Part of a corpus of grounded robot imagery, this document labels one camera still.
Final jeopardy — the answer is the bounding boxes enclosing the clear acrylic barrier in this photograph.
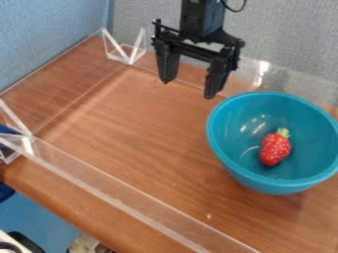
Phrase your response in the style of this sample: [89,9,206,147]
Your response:
[0,28,108,96]
[0,100,260,253]
[101,27,338,136]

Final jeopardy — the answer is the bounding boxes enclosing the blue plastic bowl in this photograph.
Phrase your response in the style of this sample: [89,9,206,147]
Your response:
[205,91,338,195]

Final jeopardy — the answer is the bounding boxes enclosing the black blue robot arm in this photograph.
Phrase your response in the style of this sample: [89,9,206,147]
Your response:
[152,0,247,99]

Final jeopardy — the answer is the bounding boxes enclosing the black white object below table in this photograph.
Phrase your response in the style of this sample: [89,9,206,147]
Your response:
[0,230,46,253]

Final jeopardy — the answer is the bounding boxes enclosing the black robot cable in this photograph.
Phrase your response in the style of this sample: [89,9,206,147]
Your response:
[220,0,248,14]

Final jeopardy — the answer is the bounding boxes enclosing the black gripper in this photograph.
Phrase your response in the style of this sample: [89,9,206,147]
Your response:
[152,19,245,100]

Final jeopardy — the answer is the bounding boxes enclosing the red strawberry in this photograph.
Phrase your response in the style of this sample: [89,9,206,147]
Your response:
[260,127,291,167]

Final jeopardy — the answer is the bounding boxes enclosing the left clear acrylic barrier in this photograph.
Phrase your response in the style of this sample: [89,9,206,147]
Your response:
[0,28,108,96]

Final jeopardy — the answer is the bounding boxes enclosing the blue object at left edge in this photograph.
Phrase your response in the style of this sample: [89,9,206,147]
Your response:
[0,124,23,204]

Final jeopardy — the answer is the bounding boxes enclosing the back clear acrylic barrier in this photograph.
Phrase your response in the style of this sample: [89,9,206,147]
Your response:
[101,27,338,136]

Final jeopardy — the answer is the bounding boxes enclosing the front clear acrylic barrier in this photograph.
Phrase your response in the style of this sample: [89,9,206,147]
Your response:
[0,100,260,253]

